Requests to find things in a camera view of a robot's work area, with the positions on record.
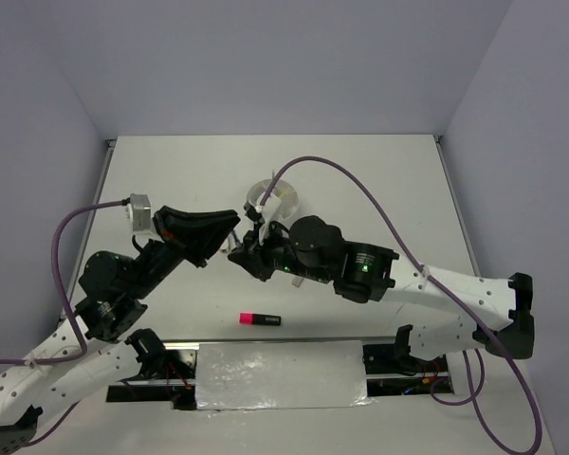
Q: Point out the silver foil taped panel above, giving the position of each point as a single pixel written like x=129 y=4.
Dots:
x=281 y=376

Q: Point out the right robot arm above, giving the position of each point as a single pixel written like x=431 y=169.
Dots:
x=493 y=314

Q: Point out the pink capped black highlighter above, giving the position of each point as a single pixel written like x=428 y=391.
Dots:
x=259 y=319

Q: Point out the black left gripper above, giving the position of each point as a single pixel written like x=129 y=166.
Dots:
x=196 y=236

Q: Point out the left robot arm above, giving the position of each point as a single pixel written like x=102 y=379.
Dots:
x=97 y=343

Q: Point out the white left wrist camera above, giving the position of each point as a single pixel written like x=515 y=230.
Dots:
x=139 y=214

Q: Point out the white round compartment organizer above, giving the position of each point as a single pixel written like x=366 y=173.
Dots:
x=290 y=203

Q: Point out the blue clear pen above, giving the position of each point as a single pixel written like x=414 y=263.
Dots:
x=236 y=239

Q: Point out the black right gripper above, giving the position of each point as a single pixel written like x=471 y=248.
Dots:
x=253 y=255

